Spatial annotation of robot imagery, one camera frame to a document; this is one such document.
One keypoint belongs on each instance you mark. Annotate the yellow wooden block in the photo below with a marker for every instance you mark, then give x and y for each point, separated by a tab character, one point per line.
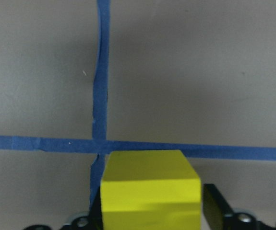
150	190

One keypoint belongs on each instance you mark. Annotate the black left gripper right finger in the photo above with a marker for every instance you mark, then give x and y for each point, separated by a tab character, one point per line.
220	215

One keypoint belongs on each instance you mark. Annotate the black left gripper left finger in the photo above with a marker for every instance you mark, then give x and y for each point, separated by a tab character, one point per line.
89	220

